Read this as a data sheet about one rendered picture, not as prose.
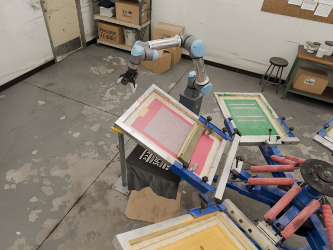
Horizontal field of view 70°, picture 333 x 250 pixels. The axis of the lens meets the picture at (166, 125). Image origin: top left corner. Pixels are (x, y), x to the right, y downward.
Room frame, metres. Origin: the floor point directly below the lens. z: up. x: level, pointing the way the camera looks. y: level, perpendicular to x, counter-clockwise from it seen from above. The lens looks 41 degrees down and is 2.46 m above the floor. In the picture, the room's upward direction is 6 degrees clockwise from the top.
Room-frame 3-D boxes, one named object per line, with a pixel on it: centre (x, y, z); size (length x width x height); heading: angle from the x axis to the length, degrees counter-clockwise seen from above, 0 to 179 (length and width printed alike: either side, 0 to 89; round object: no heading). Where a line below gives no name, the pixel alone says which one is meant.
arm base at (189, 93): (1.97, -0.22, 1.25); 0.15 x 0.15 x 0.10
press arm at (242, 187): (1.21, -0.46, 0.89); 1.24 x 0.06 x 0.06; 69
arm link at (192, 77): (1.96, -0.22, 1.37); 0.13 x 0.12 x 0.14; 34
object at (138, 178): (1.19, 0.08, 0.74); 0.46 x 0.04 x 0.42; 69
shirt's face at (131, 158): (1.38, 0.01, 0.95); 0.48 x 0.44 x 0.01; 69
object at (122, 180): (1.67, 0.44, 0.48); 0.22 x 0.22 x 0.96; 69
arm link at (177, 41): (1.77, 0.07, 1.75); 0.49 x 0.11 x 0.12; 124
